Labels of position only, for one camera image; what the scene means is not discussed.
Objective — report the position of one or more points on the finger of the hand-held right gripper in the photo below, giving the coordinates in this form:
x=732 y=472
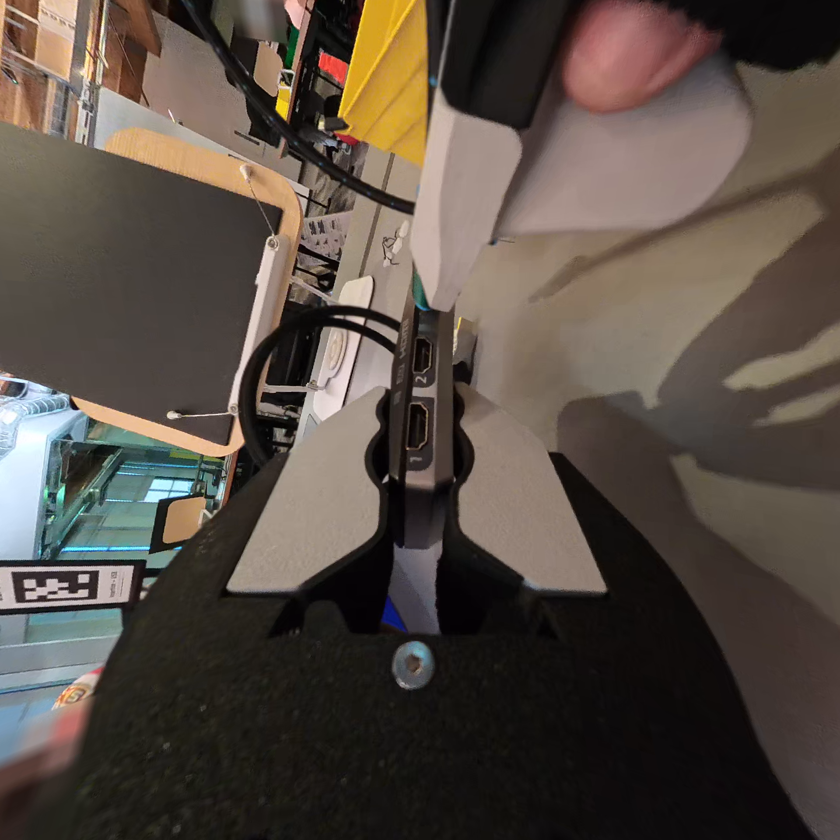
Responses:
x=459 y=197
x=623 y=170

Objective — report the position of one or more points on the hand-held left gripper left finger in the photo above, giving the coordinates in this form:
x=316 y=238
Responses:
x=308 y=518

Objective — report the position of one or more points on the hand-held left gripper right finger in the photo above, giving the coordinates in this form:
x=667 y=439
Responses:
x=518 y=518

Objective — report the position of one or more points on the dark grey port hub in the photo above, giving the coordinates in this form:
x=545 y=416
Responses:
x=420 y=512

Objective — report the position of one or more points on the yellow plastic bin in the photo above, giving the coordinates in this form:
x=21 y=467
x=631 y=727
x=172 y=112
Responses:
x=387 y=79

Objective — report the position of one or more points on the person's right hand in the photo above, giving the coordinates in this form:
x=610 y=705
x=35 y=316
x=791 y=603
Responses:
x=630 y=59

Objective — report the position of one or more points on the small wooden panel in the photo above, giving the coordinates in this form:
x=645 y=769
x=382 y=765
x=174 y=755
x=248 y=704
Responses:
x=184 y=522

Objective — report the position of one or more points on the fiducial marker sign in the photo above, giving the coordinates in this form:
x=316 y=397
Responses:
x=118 y=584

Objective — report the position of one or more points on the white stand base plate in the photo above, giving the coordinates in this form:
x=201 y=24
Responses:
x=358 y=289

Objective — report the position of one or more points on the glass enclosure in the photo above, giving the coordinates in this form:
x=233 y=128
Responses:
x=98 y=485

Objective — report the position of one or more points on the black board wooden frame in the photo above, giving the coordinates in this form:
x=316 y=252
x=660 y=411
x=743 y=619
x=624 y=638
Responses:
x=131 y=275

